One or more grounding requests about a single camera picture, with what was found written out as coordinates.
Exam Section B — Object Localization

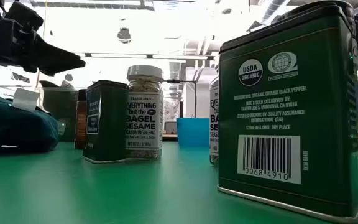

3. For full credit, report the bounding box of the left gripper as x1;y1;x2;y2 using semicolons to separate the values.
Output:
0;1;86;77

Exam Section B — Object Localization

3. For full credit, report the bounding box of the brown spice bottle black cap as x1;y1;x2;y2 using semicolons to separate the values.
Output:
74;88;88;150

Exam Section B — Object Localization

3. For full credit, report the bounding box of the green black pepper tin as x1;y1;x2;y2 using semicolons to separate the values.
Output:
81;80;129;164
217;0;358;224

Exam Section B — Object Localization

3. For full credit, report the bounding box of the bagel seasoning glass jar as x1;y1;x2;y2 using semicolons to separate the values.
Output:
209;73;220;166
125;64;165;161

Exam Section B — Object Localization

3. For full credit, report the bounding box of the clear plastic storage bin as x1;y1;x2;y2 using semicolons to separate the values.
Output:
39;80;83;142

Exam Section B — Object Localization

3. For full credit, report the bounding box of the long ceiling light strip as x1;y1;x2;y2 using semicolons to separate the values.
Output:
76;52;214;61

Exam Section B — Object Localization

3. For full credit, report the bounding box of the dark round ceiling fixture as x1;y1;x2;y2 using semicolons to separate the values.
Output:
117;27;132;44

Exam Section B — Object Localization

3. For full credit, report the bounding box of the dark green garment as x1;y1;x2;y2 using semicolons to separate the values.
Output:
0;88;60;156

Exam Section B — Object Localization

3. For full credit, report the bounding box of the white patterned cloth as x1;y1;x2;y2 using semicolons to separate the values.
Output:
163;99;180;122

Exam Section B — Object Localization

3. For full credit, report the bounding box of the green table mat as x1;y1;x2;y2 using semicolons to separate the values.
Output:
0;141;358;224

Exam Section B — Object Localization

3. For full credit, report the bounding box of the blue plastic bin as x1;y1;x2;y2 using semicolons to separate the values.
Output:
176;117;211;149

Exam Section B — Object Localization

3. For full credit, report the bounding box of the black metal frame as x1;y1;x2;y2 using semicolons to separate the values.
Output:
165;79;198;118

